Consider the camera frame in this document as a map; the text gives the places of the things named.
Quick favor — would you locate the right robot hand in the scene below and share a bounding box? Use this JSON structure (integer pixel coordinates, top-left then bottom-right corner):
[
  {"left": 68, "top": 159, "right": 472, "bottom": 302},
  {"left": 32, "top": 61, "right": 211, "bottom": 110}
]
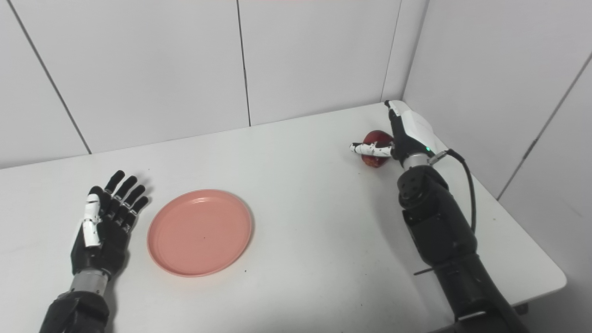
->
[{"left": 350, "top": 100, "right": 439, "bottom": 169}]

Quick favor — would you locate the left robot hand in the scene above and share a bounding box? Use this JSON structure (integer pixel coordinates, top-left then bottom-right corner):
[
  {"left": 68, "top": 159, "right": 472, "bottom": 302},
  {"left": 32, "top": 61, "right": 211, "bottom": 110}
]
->
[{"left": 70, "top": 170, "right": 150, "bottom": 280}]

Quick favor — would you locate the red apple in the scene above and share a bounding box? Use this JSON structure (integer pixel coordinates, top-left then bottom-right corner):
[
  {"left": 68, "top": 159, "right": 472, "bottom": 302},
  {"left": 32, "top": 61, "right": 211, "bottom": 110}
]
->
[{"left": 361, "top": 130, "right": 395, "bottom": 168}]

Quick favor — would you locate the pink plate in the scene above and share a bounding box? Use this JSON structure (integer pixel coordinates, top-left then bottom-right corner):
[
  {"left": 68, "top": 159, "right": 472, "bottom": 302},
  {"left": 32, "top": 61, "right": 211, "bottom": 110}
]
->
[{"left": 147, "top": 189, "right": 254, "bottom": 278}]

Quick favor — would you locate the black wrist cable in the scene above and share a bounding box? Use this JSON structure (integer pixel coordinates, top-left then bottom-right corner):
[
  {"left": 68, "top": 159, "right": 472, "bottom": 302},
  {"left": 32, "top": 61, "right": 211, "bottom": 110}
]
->
[{"left": 429, "top": 148, "right": 477, "bottom": 234}]

